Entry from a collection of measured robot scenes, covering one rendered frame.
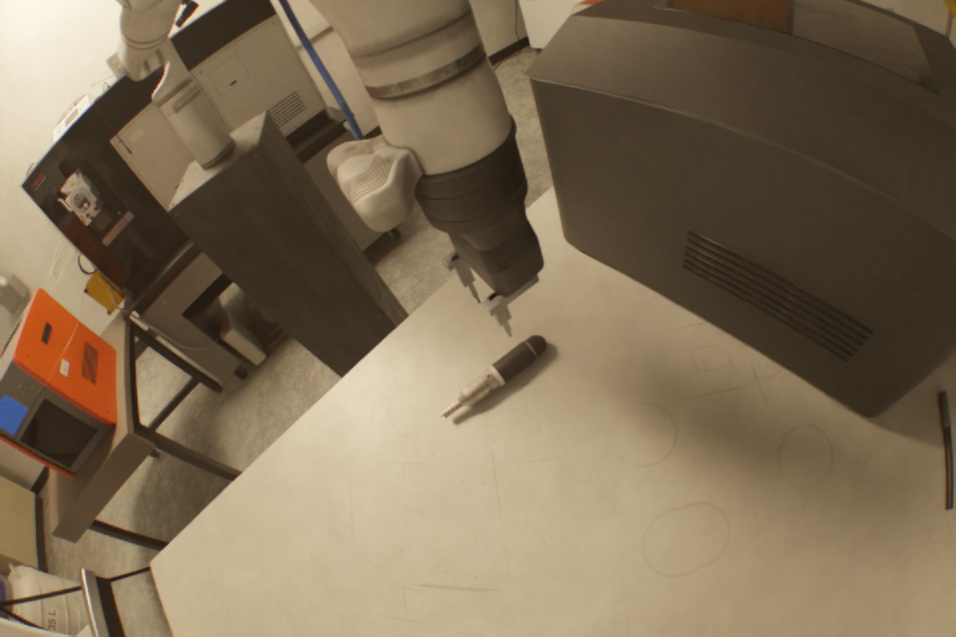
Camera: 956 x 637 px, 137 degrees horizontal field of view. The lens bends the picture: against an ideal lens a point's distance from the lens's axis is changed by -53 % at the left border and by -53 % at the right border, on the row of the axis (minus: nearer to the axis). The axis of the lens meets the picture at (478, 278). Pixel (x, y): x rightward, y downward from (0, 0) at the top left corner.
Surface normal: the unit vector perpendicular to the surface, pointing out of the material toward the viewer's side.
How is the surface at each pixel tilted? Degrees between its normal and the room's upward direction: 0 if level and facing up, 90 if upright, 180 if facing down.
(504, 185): 90
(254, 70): 90
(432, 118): 82
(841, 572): 0
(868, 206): 90
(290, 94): 90
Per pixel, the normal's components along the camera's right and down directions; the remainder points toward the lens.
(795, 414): -0.28, -0.61
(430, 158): -0.18, 0.80
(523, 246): 0.41, 0.30
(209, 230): 0.39, 0.64
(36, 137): 0.65, 0.44
